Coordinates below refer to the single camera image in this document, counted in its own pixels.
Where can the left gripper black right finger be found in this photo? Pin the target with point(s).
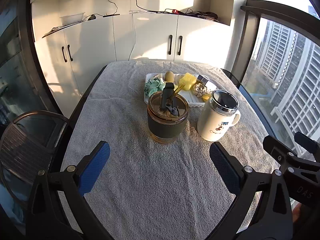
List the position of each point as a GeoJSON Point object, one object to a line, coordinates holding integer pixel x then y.
{"type": "Point", "coordinates": [272, 218]}

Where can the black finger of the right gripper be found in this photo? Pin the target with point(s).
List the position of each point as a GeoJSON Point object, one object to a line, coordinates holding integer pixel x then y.
{"type": "Point", "coordinates": [286, 158]}
{"type": "Point", "coordinates": [307, 143]}

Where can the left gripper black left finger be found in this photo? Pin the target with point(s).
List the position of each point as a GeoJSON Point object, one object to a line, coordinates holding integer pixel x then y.
{"type": "Point", "coordinates": [46, 218]}

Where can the blue Vinda tissue pack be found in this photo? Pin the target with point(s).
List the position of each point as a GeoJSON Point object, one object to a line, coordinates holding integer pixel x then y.
{"type": "Point", "coordinates": [203, 80]}

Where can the green flower cloth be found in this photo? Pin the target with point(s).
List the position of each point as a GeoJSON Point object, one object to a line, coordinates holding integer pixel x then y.
{"type": "Point", "coordinates": [153, 85]}

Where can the yellow oval sponge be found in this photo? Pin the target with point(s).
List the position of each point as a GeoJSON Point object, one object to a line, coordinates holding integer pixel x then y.
{"type": "Point", "coordinates": [206, 97]}

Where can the black mesh chair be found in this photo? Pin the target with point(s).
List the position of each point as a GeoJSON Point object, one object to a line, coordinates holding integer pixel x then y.
{"type": "Point", "coordinates": [28, 145]}

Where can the white ceramic mug steel lid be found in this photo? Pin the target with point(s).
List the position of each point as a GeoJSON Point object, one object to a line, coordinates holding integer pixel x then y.
{"type": "Point", "coordinates": [219, 113]}

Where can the grey towel table cover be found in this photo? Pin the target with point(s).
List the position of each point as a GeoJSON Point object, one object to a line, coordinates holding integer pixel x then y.
{"type": "Point", "coordinates": [149, 190]}

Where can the beige knotted plush toy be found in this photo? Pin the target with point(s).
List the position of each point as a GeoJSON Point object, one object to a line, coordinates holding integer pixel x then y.
{"type": "Point", "coordinates": [199, 90]}

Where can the yellow rectangular sponge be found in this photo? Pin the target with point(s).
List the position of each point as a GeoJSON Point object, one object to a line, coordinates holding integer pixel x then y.
{"type": "Point", "coordinates": [188, 80]}

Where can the amber glass cup green sleeve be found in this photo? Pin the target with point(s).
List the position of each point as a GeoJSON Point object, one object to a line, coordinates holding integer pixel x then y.
{"type": "Point", "coordinates": [167, 113]}

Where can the white cabinet with black handles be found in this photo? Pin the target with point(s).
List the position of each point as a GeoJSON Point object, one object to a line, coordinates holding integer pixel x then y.
{"type": "Point", "coordinates": [71, 57]}

